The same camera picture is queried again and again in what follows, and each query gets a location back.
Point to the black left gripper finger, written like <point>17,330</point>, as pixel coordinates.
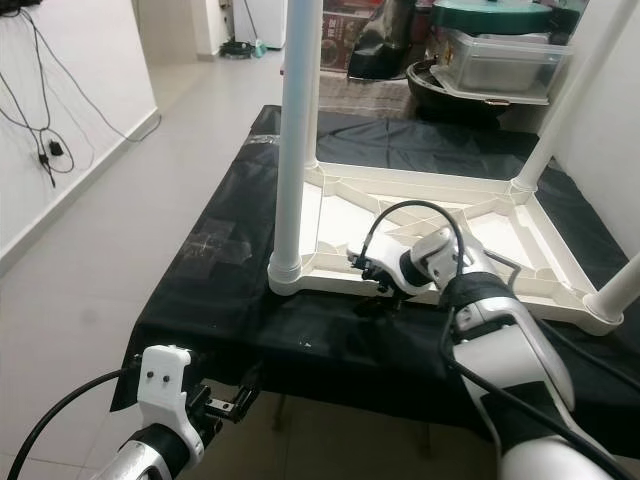
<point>246,385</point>

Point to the white plastic children table top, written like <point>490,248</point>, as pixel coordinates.
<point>360,200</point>

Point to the black table cloth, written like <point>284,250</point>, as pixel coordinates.
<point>260,340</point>

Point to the large clear tape patch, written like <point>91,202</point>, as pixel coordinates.
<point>220,245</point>

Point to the beige cloth covered bench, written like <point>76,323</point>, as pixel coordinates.
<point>370,95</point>

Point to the orange lid storage box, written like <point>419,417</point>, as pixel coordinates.
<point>345,40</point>

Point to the clear plastic storage box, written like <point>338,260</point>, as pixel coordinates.
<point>505,65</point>

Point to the black floor mop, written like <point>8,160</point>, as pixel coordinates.
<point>240,47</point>

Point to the white cabinet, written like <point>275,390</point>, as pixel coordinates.
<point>265,22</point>

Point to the dark green round lid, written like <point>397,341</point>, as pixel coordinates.
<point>495,15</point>

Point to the black power adapter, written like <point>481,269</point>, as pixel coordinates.
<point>55,148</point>

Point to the black network devices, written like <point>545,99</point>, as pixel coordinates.
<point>12,6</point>

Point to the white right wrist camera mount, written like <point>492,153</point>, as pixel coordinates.
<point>370,255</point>

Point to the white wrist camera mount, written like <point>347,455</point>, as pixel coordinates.
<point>165,380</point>
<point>370,255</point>

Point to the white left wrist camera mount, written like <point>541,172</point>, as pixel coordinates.
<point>165,380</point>

